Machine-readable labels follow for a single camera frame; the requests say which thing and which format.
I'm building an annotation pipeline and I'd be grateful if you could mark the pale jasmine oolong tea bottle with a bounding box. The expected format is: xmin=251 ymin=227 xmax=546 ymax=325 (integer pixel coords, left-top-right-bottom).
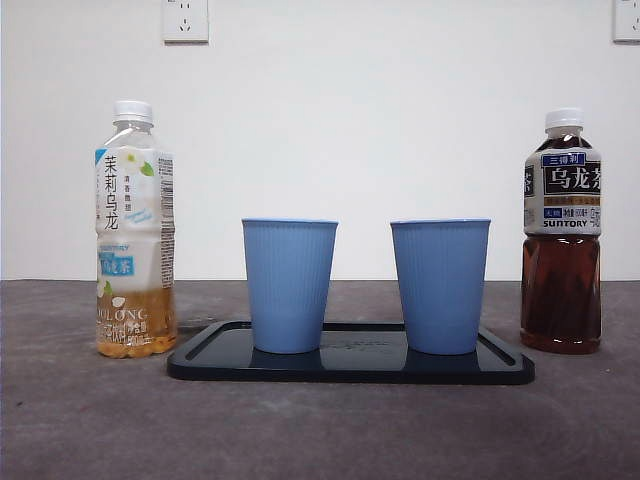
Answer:
xmin=94 ymin=99 xmax=179 ymax=360

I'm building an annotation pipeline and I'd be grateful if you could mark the blue ribbed plastic cup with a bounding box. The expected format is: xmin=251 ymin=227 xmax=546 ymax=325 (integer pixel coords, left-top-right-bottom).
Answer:
xmin=240 ymin=217 xmax=340 ymax=355
xmin=389 ymin=217 xmax=493 ymax=356

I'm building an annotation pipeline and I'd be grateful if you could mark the dark oolong tea bottle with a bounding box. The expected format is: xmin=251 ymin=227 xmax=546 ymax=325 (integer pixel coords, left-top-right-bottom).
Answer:
xmin=519 ymin=106 xmax=603 ymax=356

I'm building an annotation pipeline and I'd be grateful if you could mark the dark blue rectangular tray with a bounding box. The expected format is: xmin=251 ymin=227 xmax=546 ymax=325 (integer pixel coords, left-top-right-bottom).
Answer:
xmin=165 ymin=320 xmax=537 ymax=386

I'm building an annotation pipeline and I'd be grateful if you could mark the white wall power socket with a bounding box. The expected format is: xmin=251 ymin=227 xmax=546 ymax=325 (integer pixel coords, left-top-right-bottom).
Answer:
xmin=161 ymin=0 xmax=210 ymax=44
xmin=612 ymin=0 xmax=640 ymax=43

